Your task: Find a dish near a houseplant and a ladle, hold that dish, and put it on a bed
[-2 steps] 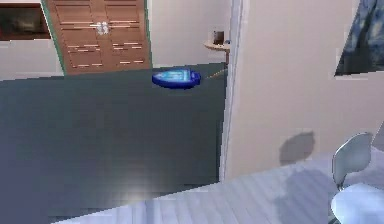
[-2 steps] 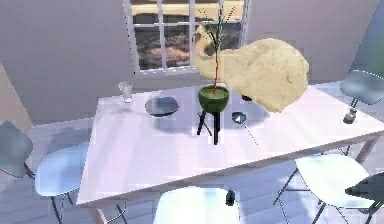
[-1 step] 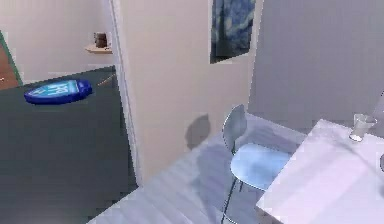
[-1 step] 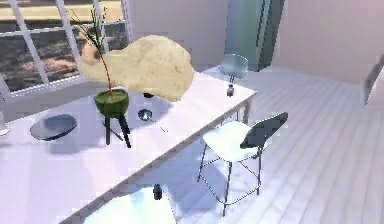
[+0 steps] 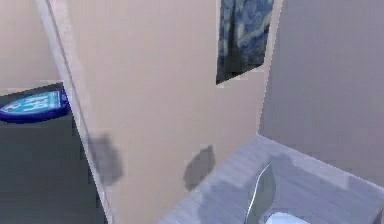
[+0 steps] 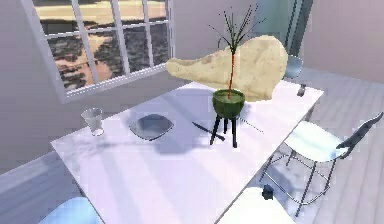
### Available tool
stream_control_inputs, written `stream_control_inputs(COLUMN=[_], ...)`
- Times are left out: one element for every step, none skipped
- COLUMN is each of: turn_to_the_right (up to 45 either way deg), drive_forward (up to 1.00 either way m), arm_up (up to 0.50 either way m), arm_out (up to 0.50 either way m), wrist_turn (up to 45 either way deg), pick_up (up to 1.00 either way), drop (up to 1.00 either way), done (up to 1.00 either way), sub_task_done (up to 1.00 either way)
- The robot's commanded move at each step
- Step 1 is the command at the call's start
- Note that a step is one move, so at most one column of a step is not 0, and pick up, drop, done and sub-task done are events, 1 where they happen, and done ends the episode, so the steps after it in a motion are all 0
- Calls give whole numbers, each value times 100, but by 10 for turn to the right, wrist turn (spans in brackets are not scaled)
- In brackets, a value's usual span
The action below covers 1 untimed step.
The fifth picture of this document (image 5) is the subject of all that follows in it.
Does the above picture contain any white rounded object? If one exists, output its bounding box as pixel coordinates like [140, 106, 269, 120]
[264, 212, 313, 224]

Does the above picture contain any blue swirl framed wall picture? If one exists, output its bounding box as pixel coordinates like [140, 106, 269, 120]
[215, 0, 275, 86]

